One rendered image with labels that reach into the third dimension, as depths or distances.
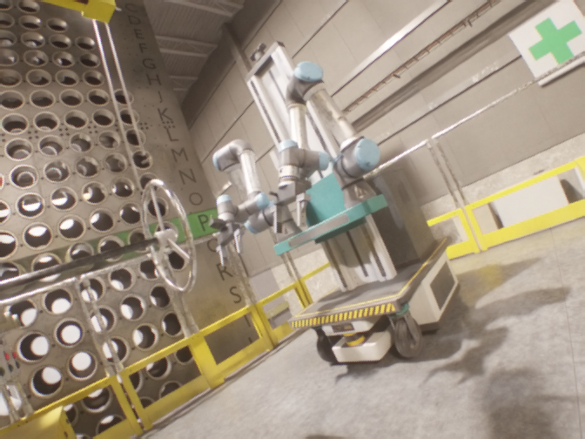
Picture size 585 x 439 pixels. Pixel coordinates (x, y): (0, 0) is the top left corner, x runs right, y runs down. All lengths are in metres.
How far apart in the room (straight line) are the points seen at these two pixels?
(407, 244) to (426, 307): 0.36
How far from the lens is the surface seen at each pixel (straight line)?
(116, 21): 4.84
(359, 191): 1.28
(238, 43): 11.91
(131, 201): 3.13
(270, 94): 1.88
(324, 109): 1.24
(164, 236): 0.98
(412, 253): 1.60
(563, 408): 0.99
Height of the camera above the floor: 0.66
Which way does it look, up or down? 5 degrees up
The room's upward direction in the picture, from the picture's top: 24 degrees counter-clockwise
